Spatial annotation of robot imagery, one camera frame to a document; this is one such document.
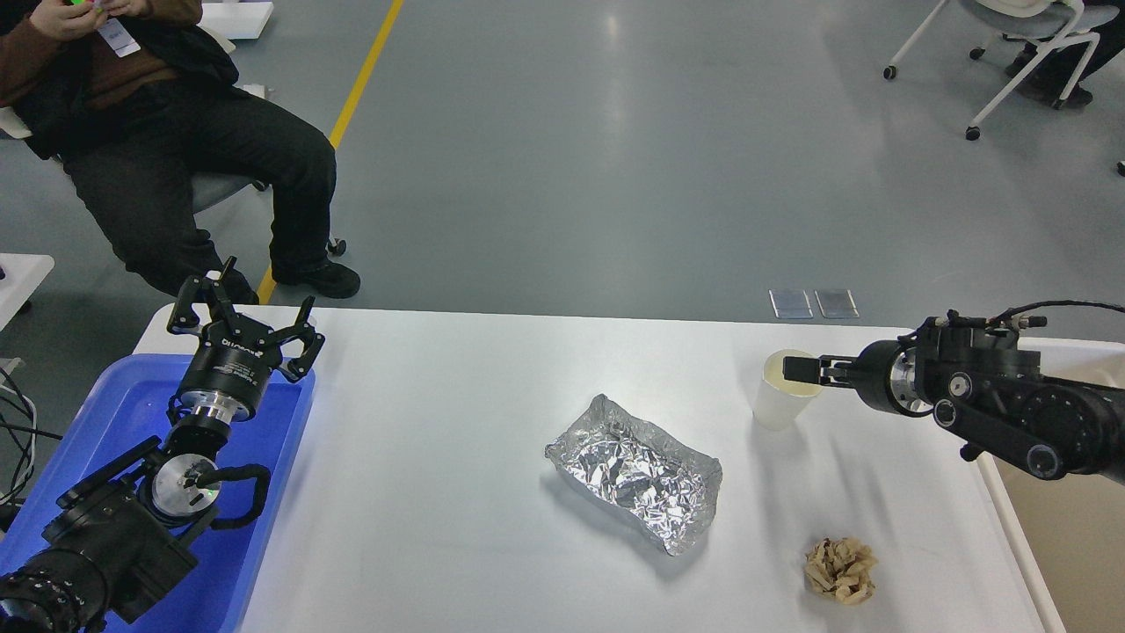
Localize person's right hand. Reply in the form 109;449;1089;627
28;1;109;40

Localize white paper cup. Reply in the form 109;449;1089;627
752;349;824;429

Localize seated person in brown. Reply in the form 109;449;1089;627
1;1;361;299

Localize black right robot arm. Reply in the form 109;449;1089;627
782;302;1124;483

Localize white box on floor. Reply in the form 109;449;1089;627
200;1;276;40

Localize blue plastic tray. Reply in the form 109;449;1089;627
1;355;316;632

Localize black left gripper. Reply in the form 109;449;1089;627
167;257;326;422

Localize left floor plate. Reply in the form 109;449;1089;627
768;288;813;320

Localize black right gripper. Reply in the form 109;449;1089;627
782;340;915;417

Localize person's left hand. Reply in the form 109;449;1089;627
100;0;153;18

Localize crumpled aluminium foil tray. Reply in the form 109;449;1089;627
545;394;723;557

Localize crumpled brown paper ball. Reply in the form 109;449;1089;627
803;537;878;606

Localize colourful puzzle cube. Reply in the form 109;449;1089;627
69;0;104;11

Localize white side table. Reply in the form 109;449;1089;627
1;252;55;331

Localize white badge on lanyard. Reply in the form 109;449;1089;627
98;18;141;58

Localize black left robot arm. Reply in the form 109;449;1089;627
3;257;325;632

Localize white office chair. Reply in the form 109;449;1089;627
883;0;1110;142

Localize beige plastic bin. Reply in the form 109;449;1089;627
977;337;1125;633

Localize black cables at left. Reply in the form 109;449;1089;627
0;356;64;510

